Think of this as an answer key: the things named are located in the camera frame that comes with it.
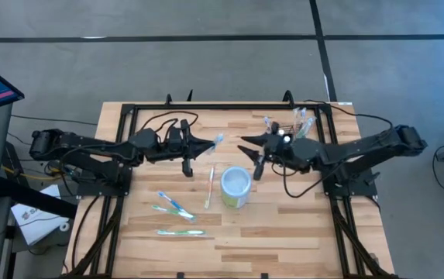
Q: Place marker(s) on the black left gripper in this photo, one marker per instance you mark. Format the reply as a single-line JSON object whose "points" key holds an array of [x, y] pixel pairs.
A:
{"points": [[171, 155]]}

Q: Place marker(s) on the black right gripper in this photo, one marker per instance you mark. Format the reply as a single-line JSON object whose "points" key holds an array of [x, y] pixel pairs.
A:
{"points": [[279, 153]]}

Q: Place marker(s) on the blue mouthwash bottle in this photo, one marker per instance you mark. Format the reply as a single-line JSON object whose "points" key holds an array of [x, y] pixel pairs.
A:
{"points": [[281, 132]]}

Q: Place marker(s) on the small white cap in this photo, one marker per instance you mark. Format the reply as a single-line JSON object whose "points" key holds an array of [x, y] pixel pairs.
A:
{"points": [[286, 138]]}

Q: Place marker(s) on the white toothbrush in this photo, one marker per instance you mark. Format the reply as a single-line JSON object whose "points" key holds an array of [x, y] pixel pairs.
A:
{"points": [[309, 126]]}

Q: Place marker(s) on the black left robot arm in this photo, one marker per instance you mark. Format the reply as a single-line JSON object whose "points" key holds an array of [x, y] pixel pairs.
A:
{"points": [[90, 145]]}

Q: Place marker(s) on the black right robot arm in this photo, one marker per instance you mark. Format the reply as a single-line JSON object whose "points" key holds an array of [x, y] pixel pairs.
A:
{"points": [[361, 149]]}

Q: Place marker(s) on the green white wipes canister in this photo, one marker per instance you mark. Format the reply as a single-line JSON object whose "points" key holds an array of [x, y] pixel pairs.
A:
{"points": [[236, 184]]}

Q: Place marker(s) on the black table clamp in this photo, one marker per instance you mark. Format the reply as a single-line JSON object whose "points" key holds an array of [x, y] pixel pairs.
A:
{"points": [[180, 276], [264, 276]]}

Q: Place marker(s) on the black bar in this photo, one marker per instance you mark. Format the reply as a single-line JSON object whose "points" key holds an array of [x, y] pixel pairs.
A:
{"points": [[35, 197]]}

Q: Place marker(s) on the white paper box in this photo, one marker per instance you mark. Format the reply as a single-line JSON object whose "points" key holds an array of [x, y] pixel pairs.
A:
{"points": [[35, 226]]}

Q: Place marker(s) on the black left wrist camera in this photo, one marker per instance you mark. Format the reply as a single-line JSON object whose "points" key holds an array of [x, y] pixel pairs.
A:
{"points": [[175, 137]]}

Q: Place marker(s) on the black aluminium frame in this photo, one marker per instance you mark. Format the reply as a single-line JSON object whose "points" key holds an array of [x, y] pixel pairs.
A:
{"points": [[225, 106]]}

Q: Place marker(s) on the black frame foot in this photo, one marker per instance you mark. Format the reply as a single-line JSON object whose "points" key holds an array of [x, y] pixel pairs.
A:
{"points": [[168, 99], [189, 95], [288, 97]]}

